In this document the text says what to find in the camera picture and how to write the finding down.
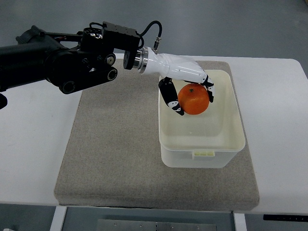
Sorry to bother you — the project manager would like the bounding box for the white right table leg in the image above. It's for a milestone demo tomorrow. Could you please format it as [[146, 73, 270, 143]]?
[[233, 213, 247, 231]]

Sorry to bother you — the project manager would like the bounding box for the white left table leg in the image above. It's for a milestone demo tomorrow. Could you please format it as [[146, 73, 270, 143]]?
[[50, 206, 67, 231]]

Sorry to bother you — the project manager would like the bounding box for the grey felt mat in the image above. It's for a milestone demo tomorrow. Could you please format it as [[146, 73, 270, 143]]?
[[54, 69, 259, 211]]

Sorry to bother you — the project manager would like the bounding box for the black table control panel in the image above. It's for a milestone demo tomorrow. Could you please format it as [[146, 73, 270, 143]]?
[[263, 214, 308, 222]]

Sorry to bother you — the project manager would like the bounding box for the orange fruit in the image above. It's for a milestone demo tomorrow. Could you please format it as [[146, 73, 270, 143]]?
[[178, 83, 209, 115]]

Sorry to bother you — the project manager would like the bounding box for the white plastic box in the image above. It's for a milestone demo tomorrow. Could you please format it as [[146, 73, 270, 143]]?
[[158, 70, 246, 168]]

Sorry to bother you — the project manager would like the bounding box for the white table leg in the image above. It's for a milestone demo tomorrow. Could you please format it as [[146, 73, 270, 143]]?
[[50, 206, 67, 231], [233, 213, 247, 231]]

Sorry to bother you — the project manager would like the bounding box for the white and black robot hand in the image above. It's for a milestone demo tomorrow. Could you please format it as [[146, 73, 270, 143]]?
[[141, 48, 215, 116]]

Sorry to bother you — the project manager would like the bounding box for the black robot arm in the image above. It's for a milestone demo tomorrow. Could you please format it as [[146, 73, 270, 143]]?
[[0, 22, 144, 94]]

